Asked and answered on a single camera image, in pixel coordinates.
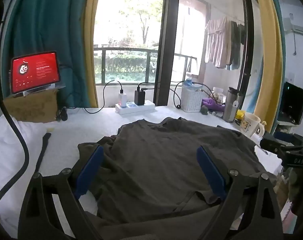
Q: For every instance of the black door frame bar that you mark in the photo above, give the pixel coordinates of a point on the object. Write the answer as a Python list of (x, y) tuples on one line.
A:
[(246, 42)]

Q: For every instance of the black charger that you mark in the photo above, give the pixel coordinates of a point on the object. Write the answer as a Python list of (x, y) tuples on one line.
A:
[(139, 97)]

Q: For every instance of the tablet with red screen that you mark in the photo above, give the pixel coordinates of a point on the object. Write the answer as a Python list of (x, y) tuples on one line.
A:
[(35, 71)]

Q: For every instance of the white charger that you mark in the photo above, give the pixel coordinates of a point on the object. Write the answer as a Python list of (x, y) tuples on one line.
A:
[(122, 98)]

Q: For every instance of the balcony railing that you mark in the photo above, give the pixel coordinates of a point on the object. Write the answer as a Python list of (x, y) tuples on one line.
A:
[(126, 52)]

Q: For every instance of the blue-lidded container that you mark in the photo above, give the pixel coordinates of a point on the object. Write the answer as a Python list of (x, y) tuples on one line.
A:
[(189, 82)]

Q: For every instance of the white air conditioner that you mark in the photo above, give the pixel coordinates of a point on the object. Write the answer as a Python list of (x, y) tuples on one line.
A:
[(299, 27)]

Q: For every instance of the small grey-green object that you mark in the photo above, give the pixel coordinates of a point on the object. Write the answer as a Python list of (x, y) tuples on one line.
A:
[(204, 110)]

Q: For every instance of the narrow yellow curtain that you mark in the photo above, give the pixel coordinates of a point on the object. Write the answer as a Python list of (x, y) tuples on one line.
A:
[(90, 42)]

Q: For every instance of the purple cloth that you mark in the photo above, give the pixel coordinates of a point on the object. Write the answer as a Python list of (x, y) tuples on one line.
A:
[(212, 105)]

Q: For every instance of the steel tumbler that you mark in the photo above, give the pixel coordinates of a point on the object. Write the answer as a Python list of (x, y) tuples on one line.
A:
[(229, 105)]

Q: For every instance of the wide yellow curtain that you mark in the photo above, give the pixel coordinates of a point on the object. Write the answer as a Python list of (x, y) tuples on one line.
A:
[(269, 67)]

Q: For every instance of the cardboard box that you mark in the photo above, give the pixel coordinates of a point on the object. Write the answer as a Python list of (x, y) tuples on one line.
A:
[(31, 107)]

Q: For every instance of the black box-shaped device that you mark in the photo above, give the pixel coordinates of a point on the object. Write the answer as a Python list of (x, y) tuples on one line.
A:
[(291, 102)]

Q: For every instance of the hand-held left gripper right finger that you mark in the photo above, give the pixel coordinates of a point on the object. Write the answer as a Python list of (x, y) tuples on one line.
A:
[(211, 170)]

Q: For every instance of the pale pink hanging clothes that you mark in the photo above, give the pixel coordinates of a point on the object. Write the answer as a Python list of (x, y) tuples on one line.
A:
[(216, 45)]

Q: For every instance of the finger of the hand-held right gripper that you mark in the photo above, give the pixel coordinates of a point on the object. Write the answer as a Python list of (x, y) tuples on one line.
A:
[(270, 146), (289, 139)]

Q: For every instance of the white woven basket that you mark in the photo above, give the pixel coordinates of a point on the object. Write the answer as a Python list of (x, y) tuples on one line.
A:
[(191, 100)]

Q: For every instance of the white cartoon mug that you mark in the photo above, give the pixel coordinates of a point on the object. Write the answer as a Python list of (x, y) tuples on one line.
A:
[(250, 125)]

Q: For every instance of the white power strip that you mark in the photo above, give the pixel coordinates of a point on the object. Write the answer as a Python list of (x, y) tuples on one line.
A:
[(141, 108)]

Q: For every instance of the dark window post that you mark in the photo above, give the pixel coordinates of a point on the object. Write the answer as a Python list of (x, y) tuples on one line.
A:
[(166, 42)]

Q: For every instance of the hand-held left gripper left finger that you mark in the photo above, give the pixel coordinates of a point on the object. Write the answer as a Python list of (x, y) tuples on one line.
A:
[(91, 170)]

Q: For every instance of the dark hanging clothes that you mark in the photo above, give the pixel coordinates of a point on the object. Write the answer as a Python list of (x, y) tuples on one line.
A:
[(237, 45)]

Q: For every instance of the dark grey t-shirt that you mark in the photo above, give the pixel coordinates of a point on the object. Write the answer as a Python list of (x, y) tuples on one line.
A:
[(156, 155)]

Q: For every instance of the yellow small item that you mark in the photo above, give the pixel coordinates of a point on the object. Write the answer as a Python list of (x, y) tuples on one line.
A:
[(239, 115)]

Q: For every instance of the pale yellow tag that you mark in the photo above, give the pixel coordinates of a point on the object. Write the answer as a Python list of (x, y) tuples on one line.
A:
[(50, 129)]

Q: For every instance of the clear tablet stand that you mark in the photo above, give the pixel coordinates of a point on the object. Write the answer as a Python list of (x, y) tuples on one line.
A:
[(54, 86)]

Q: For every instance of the teal curtain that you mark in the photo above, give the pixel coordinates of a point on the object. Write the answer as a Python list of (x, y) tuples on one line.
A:
[(46, 25)]

